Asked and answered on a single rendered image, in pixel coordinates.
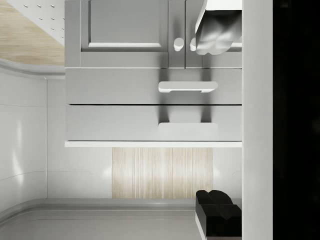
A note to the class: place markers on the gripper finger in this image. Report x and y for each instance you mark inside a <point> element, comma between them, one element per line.
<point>220,222</point>
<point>217,27</point>

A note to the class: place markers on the white cabinet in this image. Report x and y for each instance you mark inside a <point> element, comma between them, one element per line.
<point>112,87</point>

